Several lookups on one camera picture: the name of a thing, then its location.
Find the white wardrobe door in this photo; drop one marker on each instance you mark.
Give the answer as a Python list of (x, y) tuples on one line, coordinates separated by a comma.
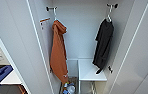
[(140, 66), (16, 40)]

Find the white wardrobe body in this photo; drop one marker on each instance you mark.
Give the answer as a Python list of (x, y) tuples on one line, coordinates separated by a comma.
[(80, 33)]

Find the orange hanging garment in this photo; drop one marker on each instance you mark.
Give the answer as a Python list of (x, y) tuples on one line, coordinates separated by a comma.
[(58, 50)]

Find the white inner shelf unit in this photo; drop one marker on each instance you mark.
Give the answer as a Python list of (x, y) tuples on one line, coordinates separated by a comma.
[(90, 71)]

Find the black hanging garment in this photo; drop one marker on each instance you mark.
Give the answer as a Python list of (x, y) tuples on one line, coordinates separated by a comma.
[(103, 43)]

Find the white hanger with orange garment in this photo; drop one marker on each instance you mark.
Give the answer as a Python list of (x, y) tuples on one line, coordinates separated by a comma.
[(54, 15)]

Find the orange label strip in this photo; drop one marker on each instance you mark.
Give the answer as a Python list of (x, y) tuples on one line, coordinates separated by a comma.
[(45, 21)]

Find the small black door latch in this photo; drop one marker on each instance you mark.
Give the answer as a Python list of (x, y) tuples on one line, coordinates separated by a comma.
[(110, 69)]

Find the woven brown basket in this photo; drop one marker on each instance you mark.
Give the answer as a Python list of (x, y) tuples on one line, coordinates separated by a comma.
[(64, 89)]

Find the black wardrobe hook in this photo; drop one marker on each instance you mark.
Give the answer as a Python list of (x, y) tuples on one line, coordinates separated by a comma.
[(50, 8), (112, 5)]

